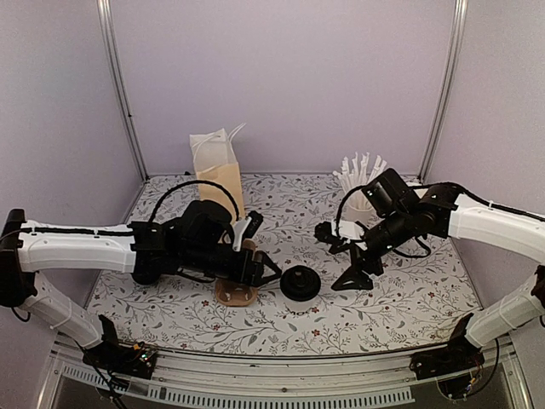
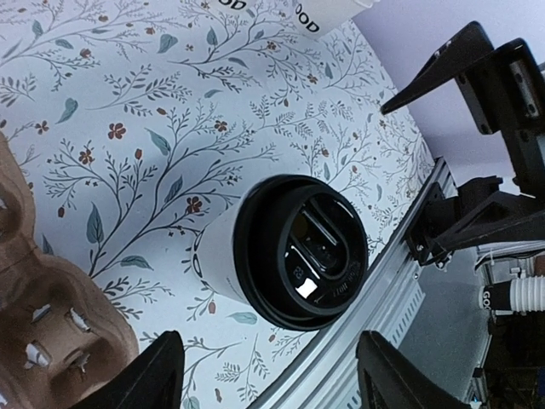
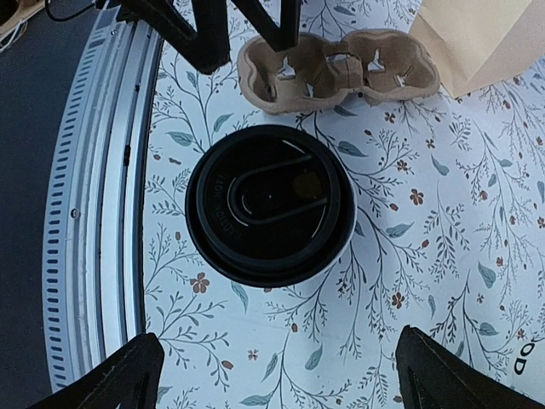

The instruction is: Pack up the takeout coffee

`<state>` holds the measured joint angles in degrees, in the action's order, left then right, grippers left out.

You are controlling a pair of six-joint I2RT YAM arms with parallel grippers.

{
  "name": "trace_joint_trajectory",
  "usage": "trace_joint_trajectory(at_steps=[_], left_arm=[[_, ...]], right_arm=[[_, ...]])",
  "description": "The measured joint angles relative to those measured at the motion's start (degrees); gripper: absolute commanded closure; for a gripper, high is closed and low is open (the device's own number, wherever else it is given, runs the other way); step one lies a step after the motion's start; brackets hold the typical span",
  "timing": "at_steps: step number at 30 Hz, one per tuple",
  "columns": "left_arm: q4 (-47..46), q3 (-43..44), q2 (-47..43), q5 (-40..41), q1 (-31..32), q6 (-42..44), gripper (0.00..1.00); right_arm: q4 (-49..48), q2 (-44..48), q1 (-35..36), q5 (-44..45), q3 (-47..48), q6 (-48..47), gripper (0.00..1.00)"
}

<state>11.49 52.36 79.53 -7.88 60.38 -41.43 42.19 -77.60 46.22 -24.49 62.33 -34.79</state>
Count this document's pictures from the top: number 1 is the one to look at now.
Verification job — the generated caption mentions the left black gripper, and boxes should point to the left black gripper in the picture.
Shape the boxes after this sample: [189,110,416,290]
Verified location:
[181,245,283,289]

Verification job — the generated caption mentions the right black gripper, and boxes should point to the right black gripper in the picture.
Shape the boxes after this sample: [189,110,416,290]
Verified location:
[329,209,413,291]

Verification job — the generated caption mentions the black cup lid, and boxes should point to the black cup lid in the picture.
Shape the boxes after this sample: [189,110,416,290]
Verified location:
[280,265,321,302]

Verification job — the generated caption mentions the brown paper bag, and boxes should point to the brown paper bag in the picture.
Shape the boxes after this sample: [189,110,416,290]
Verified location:
[189,123,246,219]

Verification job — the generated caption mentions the white paper coffee cup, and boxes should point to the white paper coffee cup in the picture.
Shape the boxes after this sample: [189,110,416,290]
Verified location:
[285,297,319,318]

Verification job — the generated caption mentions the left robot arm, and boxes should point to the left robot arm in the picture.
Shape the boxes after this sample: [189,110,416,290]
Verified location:
[1,200,282,370]

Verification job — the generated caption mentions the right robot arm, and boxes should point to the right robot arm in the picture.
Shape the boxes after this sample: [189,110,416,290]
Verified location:
[316,168,544,372]

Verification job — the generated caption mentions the brown cardboard cup carrier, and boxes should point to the brown cardboard cup carrier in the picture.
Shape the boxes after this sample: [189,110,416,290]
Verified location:
[215,239,258,308]

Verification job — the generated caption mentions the cup holding straws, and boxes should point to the cup holding straws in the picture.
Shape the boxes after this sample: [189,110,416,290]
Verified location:
[344,201,375,224]

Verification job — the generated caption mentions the bundle of wrapped straws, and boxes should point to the bundle of wrapped straws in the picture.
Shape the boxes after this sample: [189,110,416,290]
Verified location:
[332,153,388,193]

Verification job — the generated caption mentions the floral table mat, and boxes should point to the floral table mat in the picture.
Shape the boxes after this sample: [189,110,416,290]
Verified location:
[88,175,480,356]

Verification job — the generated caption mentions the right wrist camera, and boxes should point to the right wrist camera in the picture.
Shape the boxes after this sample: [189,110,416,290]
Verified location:
[314,220,365,251]

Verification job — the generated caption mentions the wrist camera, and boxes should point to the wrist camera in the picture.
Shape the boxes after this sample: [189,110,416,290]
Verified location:
[314,220,365,251]
[232,210,263,251]

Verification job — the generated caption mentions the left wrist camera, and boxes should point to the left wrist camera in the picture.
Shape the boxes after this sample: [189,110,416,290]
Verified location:
[232,210,263,251]

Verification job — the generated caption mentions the front aluminium rail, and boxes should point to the front aluminium rail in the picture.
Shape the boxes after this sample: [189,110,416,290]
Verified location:
[37,336,534,408]

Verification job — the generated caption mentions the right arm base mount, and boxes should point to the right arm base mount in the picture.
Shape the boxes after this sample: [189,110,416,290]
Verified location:
[409,336,485,400]

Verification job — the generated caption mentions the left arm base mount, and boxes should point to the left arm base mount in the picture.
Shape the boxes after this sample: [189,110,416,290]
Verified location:
[83,314,158,379]

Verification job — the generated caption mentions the right aluminium frame post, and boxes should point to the right aluminium frame post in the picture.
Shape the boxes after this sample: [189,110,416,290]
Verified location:
[418,0,468,181]

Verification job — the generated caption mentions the aluminium frame post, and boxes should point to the aluminium frame post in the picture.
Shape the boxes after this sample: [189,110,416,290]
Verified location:
[96,0,149,182]
[418,0,468,181]

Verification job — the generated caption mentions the left aluminium frame post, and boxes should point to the left aluminium frame post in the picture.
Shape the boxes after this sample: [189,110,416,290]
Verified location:
[96,0,149,182]

